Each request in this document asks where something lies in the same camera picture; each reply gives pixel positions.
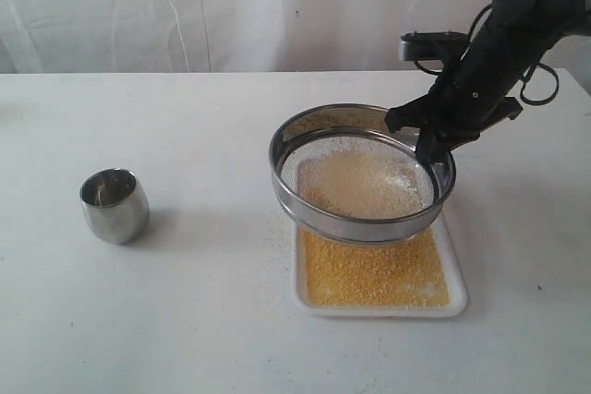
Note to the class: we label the white backdrop curtain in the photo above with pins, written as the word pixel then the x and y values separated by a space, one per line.
pixel 44 36

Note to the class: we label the yellow millet grains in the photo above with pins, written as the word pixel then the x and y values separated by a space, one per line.
pixel 364 185

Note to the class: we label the round steel mesh sieve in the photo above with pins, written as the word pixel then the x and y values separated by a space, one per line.
pixel 324 131

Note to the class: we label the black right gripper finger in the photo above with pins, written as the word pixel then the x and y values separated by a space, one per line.
pixel 405 116
pixel 430 146

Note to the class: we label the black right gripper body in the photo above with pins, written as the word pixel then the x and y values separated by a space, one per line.
pixel 462 104

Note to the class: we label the small stainless steel cup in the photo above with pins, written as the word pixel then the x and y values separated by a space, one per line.
pixel 115 205

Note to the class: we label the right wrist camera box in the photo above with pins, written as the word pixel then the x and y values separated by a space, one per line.
pixel 431 46

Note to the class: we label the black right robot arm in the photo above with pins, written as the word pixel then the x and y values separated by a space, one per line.
pixel 504 46

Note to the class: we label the white square plastic tray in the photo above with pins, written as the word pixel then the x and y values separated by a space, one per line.
pixel 454 283

